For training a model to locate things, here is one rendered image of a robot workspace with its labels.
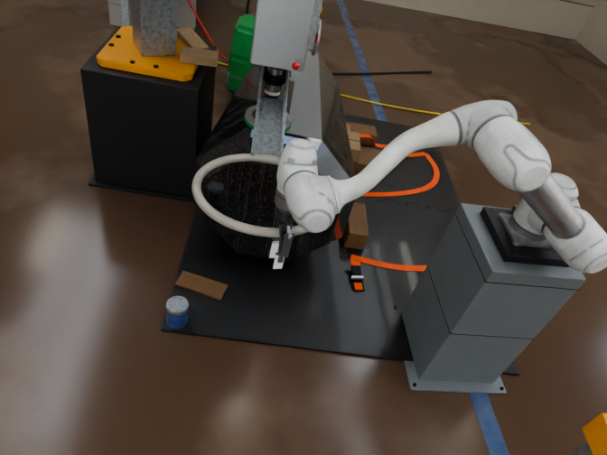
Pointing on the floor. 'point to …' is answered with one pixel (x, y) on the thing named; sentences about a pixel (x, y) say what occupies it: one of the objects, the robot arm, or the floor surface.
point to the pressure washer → (240, 51)
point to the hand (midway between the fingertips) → (276, 255)
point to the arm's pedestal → (477, 309)
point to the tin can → (177, 311)
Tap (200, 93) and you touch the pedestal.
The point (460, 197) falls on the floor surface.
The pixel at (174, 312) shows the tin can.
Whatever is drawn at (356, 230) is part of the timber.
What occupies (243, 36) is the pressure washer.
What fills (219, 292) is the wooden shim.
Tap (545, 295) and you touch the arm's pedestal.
